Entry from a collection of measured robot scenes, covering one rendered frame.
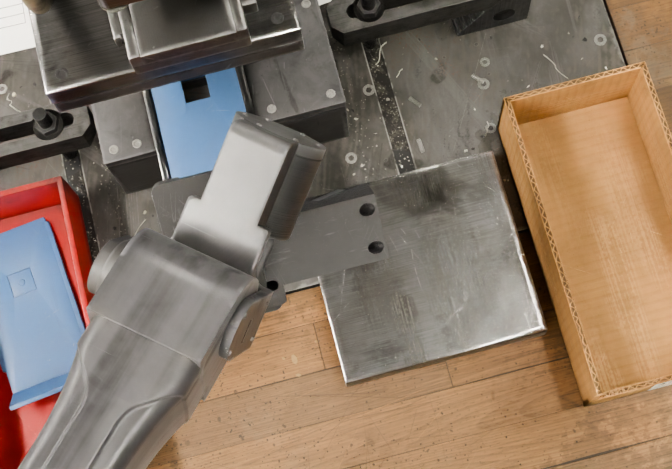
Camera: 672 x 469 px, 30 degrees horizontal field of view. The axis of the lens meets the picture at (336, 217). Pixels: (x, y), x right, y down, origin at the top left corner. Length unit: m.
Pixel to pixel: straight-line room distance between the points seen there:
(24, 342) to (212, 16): 0.37
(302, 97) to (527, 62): 0.22
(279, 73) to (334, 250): 0.28
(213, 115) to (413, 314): 0.23
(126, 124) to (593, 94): 0.39
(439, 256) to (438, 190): 0.06
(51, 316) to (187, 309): 0.44
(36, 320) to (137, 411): 0.46
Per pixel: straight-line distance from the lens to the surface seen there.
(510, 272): 1.04
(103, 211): 1.10
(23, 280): 1.09
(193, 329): 0.64
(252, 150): 0.69
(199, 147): 1.01
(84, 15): 0.90
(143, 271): 0.66
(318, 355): 1.05
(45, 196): 1.08
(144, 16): 0.84
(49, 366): 1.07
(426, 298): 1.03
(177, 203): 0.82
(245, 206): 0.70
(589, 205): 1.08
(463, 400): 1.04
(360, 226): 0.78
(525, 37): 1.13
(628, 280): 1.07
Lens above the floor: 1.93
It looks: 74 degrees down
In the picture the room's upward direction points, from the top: 10 degrees counter-clockwise
